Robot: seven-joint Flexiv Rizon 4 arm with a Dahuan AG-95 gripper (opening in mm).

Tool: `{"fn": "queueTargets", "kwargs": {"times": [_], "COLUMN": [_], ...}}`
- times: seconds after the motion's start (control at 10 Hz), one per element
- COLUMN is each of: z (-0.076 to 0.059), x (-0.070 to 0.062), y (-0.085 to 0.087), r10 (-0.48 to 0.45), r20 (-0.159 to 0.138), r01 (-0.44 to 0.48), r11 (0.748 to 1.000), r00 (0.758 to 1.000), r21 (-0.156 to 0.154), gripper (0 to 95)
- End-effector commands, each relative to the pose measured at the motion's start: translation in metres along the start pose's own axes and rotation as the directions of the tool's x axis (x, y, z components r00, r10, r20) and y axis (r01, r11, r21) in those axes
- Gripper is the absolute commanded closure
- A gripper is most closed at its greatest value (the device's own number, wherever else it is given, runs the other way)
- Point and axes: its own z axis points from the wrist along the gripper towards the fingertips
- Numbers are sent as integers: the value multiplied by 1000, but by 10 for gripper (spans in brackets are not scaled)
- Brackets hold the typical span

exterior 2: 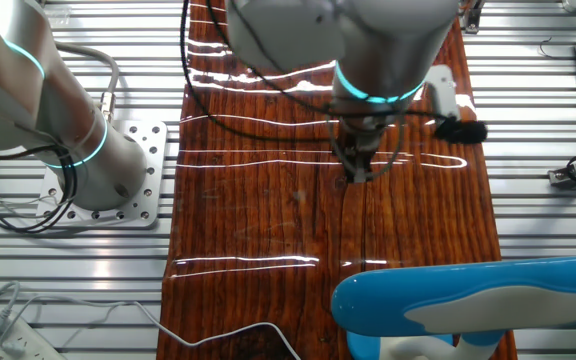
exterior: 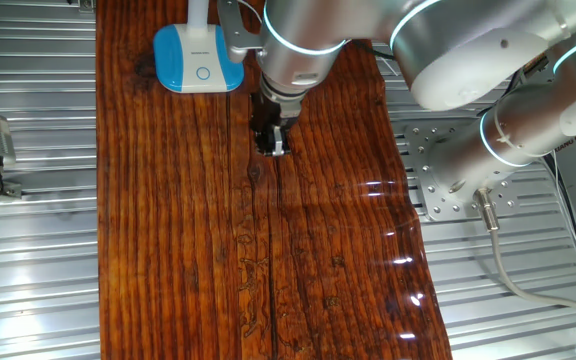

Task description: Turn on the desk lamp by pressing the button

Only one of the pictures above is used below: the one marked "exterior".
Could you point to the wood grain table mat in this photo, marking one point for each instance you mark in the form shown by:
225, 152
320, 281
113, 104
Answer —
178, 225

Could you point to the small metal bracket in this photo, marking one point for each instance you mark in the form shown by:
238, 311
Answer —
85, 5

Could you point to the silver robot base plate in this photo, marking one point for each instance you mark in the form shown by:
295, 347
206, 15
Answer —
418, 150

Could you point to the blue and white desk lamp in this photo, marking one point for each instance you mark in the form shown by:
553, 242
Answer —
188, 60

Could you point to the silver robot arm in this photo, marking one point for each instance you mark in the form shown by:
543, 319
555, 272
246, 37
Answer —
468, 55

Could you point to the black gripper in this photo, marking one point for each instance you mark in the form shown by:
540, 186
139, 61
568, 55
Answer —
268, 115

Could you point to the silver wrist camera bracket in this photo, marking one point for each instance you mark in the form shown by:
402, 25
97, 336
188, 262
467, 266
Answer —
238, 35

